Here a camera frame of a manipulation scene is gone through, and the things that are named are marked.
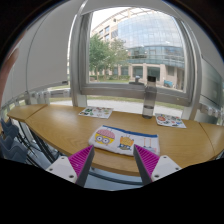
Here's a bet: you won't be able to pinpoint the person's hand at edge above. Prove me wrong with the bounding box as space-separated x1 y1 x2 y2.
0 48 19 105

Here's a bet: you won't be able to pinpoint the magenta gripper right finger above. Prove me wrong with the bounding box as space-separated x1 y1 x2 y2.
133 145 181 185

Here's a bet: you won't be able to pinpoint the window handle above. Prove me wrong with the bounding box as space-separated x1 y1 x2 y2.
129 76 144 85

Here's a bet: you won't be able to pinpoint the grey window frame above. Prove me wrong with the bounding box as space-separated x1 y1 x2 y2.
69 0 202 120

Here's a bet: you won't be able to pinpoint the stacked blue grey chairs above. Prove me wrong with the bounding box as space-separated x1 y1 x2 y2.
0 117 51 168

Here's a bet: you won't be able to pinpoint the folded cartoon print towel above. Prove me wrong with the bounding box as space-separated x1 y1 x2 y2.
89 125 160 156

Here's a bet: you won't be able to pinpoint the white roller blind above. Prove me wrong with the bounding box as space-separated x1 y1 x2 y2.
3 0 84 101

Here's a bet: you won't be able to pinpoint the sticker sheet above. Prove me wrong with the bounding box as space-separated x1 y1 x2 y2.
80 106 113 119
155 113 185 128

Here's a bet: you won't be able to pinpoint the right sticker sheet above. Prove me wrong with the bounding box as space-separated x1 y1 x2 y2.
155 113 185 128

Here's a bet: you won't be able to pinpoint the left sticker sheet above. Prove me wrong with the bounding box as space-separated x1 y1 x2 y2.
80 106 113 119

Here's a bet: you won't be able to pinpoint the clear water bottle black cap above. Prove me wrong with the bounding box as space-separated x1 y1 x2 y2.
142 76 157 119

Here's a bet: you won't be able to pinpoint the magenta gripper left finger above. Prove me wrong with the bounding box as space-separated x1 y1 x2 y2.
47 145 94 187

